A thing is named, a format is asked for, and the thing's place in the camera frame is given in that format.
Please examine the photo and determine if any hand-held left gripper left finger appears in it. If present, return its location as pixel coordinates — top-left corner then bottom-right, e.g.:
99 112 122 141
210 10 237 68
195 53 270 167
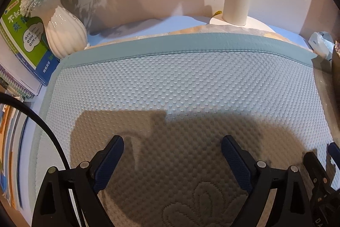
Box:
33 135 125 227

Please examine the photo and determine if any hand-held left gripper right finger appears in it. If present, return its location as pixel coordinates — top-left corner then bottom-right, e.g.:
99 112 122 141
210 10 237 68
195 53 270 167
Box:
221 135 319 227

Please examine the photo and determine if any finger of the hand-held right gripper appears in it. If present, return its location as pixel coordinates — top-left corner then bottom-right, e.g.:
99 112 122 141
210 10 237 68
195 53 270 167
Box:
303 152 334 191
327 142 340 164

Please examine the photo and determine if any blue textured mat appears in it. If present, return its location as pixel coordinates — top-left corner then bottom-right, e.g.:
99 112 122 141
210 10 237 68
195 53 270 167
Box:
34 31 338 227

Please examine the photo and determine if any pile of flat books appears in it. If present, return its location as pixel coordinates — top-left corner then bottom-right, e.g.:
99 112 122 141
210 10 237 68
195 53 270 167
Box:
0 102 34 213

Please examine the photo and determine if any white spiral notebook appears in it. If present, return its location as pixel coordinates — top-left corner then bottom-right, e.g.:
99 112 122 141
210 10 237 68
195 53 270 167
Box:
0 63 43 97

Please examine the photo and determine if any white ribbed vase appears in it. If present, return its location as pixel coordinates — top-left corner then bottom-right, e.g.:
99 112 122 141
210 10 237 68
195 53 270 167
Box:
44 0 88 60

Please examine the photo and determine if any green cover book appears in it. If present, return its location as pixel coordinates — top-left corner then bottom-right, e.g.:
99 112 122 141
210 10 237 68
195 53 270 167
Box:
0 0 60 87

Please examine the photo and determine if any black cable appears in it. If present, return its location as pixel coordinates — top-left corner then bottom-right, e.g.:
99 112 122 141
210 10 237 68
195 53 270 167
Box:
0 91 81 227

